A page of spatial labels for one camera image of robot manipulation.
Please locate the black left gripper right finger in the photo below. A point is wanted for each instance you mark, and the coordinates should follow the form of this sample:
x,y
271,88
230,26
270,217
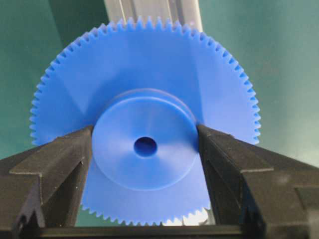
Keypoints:
x,y
273,196

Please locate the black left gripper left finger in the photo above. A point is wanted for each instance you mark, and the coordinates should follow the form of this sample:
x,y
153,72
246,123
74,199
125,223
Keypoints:
x,y
42,187

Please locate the large blue plastic gear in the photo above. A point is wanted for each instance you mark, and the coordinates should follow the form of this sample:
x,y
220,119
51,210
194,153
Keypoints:
x,y
144,87

